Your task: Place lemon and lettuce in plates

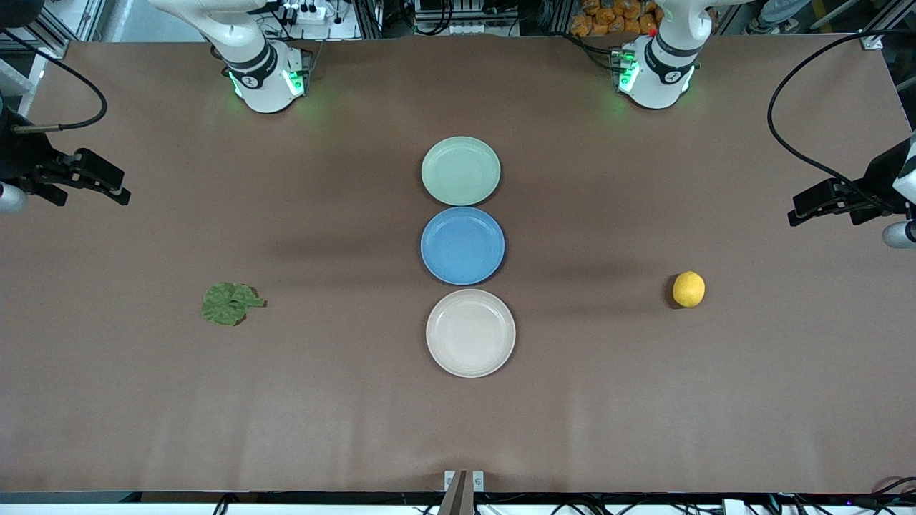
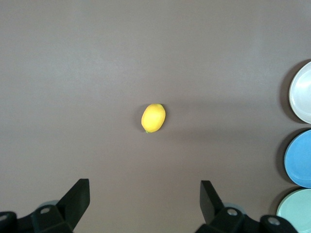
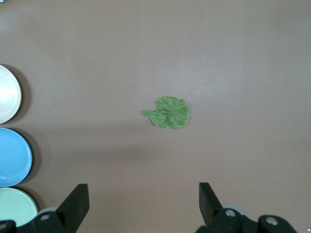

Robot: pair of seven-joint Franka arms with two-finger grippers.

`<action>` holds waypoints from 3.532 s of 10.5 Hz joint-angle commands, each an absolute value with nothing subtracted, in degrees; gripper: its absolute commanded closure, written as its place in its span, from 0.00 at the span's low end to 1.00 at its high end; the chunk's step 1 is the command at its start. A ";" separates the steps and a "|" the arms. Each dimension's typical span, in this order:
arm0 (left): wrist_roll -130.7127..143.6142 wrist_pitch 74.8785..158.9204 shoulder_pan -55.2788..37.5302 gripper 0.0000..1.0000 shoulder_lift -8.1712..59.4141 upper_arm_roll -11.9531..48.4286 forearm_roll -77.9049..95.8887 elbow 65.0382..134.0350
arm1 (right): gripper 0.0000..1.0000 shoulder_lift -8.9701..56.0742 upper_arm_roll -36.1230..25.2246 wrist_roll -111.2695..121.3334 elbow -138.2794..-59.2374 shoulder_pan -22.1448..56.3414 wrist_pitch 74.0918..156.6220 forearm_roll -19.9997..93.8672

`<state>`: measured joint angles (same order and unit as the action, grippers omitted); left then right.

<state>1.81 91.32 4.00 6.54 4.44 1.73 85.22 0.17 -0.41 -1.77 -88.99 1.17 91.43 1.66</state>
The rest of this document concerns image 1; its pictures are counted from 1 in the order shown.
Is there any bag of orange snacks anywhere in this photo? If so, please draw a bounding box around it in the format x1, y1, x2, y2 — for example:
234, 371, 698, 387
570, 0, 663, 38

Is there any light green round plate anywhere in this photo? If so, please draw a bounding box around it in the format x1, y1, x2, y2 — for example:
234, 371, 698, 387
420, 136, 502, 207

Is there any green lettuce leaf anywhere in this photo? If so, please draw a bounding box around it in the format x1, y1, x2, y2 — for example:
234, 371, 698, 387
201, 281, 267, 327

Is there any white power strip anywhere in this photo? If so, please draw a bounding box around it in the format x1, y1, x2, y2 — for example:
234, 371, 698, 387
281, 2, 328, 24

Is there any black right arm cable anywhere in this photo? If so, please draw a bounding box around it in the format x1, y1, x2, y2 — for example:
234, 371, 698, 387
0, 27, 109, 135

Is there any metal table edge bracket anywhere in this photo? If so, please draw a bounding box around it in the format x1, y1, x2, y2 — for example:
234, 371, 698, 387
438, 469, 486, 515

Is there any yellow lemon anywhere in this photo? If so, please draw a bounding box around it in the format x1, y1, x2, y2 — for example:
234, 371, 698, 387
672, 270, 706, 309

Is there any beige round plate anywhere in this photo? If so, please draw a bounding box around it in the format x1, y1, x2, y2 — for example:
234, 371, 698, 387
425, 288, 517, 378

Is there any blue round plate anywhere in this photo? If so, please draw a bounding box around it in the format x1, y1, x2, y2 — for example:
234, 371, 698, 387
420, 207, 506, 285

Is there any aluminium frame profile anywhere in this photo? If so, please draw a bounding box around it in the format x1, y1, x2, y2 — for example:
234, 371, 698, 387
0, 0, 108, 52
859, 0, 916, 51

